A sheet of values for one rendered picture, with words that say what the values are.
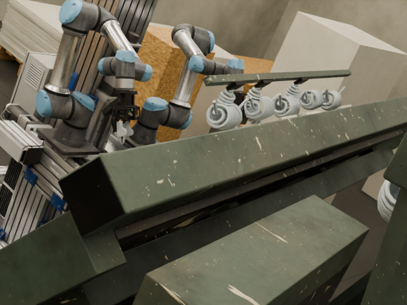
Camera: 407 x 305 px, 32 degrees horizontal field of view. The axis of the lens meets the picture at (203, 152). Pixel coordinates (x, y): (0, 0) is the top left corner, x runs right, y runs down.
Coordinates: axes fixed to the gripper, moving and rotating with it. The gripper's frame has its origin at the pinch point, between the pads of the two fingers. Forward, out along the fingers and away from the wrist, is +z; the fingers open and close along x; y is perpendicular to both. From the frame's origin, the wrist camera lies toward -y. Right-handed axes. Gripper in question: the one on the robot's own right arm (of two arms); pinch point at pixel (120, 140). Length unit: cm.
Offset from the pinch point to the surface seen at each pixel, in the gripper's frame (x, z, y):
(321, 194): -5, 13, 93
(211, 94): 348, -32, -229
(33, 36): 228, -82, -351
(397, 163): -118, -6, 166
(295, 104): -16, -15, 89
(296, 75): -18, -23, 91
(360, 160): 42, 4, 83
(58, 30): 230, -86, -317
